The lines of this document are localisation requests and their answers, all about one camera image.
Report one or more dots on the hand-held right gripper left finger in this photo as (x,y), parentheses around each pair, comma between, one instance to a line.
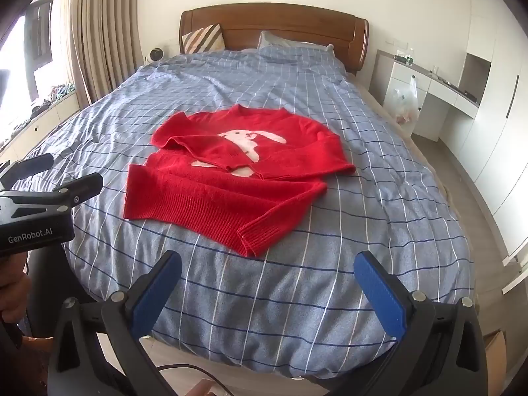
(152,297)

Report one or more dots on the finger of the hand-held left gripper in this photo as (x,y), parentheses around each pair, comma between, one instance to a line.
(82,187)
(29,169)

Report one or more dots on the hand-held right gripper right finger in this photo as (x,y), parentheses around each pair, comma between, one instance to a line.
(381,297)

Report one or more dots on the red sweater with white rabbit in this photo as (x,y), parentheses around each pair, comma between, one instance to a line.
(231,173)

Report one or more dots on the person's left hand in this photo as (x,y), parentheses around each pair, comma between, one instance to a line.
(12,293)

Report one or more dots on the blue checked duvet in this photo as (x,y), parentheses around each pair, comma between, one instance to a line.
(330,255)

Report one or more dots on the clutter on window sill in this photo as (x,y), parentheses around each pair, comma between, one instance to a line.
(45,101)

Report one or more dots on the small round fan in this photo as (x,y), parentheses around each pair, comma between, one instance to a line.
(156,54)

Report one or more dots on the beige curtain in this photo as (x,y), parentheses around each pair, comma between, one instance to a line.
(107,29)

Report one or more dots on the striped pillow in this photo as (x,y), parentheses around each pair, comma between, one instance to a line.
(204,39)

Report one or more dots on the white plastic bag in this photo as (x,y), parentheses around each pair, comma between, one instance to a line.
(402,103)

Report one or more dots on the white desk with drawers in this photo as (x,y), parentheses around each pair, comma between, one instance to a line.
(429,90)

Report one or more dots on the white wardrobe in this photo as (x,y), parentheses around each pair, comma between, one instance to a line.
(495,111)

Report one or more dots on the bottles on desk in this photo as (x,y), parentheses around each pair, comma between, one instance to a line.
(406,57)

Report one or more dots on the blue checked pillow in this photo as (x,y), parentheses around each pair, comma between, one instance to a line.
(284,45)

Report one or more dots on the wooden bed headboard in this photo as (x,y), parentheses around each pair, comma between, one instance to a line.
(288,24)

